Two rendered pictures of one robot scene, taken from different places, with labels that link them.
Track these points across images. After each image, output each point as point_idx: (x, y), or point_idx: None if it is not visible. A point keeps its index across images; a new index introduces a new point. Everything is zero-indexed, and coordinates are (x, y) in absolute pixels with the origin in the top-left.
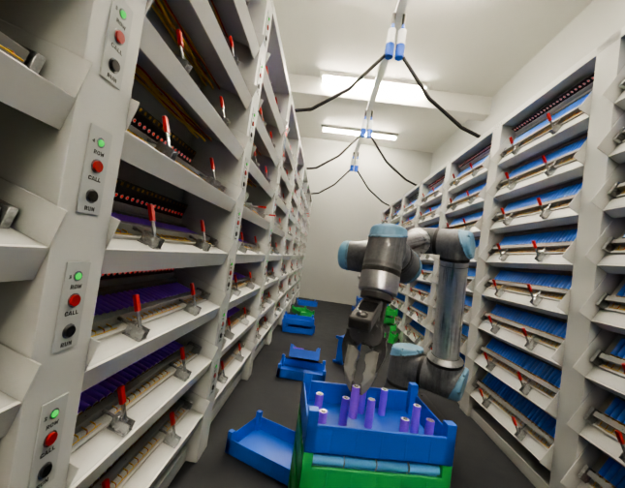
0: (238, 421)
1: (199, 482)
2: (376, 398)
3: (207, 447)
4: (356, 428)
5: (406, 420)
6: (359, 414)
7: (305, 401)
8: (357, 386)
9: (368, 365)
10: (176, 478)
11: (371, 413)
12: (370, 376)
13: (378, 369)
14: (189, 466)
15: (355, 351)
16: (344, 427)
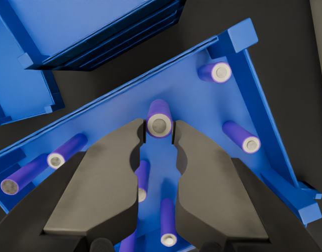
0: (316, 225)
1: (306, 138)
2: (146, 247)
3: None
4: (142, 76)
5: (52, 155)
6: (166, 194)
7: (270, 111)
8: (156, 119)
9: (116, 164)
10: None
11: (136, 174)
12: (108, 139)
13: (69, 159)
14: None
15: (201, 203)
16: (163, 63)
